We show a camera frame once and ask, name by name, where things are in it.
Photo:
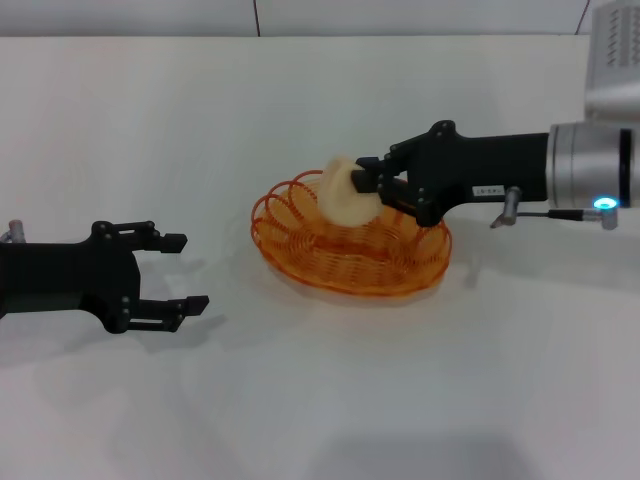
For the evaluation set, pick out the pale round bread bun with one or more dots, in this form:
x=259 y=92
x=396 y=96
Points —
x=345 y=200

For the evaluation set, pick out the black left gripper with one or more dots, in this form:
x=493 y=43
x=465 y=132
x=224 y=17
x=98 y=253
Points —
x=65 y=280

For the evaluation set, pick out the orange woven plastic basket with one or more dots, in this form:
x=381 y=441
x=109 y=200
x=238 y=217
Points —
x=350 y=260

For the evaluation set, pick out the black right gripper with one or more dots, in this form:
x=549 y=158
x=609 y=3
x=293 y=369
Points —
x=490 y=167

